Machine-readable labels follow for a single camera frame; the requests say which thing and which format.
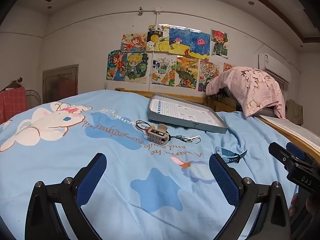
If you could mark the person's right hand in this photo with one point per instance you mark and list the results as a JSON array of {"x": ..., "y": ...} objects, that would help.
[{"x": 294, "y": 206}]

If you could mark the white air conditioner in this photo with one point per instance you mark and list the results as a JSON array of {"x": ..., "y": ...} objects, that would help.
[{"x": 273, "y": 66}]

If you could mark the small wall camera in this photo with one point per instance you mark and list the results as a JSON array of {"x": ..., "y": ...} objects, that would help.
[{"x": 141, "y": 10}]

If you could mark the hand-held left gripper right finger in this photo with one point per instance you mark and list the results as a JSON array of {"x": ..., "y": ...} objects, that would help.
[{"x": 223, "y": 175}]

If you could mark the blue wrist watch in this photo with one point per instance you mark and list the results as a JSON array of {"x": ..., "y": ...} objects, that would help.
[{"x": 230, "y": 155}]

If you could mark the group of colourful wall drawings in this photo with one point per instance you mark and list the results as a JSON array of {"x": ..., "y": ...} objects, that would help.
[{"x": 185, "y": 55}]

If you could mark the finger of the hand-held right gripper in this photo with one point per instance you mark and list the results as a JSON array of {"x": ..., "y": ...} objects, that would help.
[
  {"x": 296, "y": 150},
  {"x": 278, "y": 153}
]

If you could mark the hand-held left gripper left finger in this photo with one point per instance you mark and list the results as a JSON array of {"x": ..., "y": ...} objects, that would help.
[{"x": 92, "y": 175}]

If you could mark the beige hair claw clip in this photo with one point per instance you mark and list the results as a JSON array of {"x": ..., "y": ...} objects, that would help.
[{"x": 158, "y": 133}]

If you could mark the red checked cloth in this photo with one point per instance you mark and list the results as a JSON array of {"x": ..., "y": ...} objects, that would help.
[{"x": 11, "y": 103}]

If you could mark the dark bundle under cloth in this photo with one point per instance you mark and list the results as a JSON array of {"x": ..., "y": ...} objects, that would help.
[{"x": 226, "y": 93}]

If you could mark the brown framed door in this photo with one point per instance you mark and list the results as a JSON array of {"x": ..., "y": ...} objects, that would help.
[{"x": 60, "y": 85}]

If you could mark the grey shallow cardboard box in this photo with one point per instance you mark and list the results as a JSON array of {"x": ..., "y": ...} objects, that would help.
[{"x": 185, "y": 115}]

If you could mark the olive hanging garment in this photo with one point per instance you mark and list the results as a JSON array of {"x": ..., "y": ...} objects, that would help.
[{"x": 294, "y": 111}]

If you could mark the blue printed blanket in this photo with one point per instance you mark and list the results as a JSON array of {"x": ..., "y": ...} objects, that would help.
[{"x": 75, "y": 155}]

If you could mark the white wall socket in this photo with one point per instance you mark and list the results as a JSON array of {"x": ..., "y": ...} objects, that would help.
[{"x": 106, "y": 85}]

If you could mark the pink floral cloth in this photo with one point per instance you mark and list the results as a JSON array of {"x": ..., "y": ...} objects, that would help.
[{"x": 252, "y": 87}]

